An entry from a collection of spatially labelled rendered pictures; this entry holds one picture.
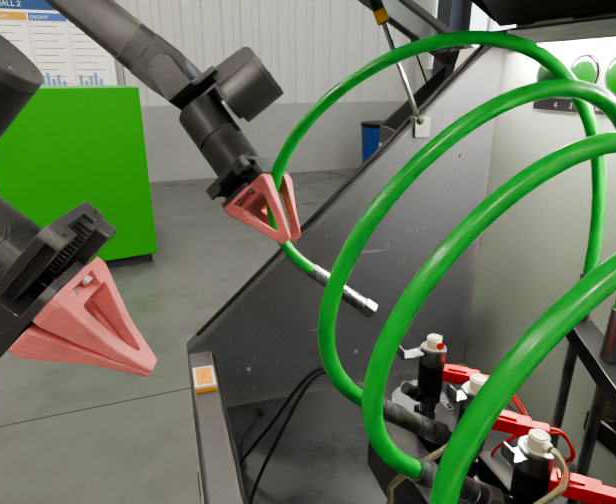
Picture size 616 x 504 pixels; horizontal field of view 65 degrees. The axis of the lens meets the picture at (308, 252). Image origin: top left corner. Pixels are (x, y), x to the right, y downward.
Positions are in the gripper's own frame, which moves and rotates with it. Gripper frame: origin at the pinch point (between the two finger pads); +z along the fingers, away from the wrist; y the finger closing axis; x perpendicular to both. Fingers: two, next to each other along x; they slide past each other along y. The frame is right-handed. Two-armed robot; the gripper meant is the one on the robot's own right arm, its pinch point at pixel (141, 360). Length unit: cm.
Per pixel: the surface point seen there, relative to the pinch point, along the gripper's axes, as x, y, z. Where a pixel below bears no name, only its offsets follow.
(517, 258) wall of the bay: 45, 25, 42
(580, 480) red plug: 1.3, 13.4, 32.4
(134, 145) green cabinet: 326, -89, -50
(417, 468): -0.4, 6.3, 20.0
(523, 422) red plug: 8.5, 12.4, 31.7
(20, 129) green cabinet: 297, -121, -104
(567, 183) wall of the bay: 38, 37, 33
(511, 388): -8.4, 16.4, 12.3
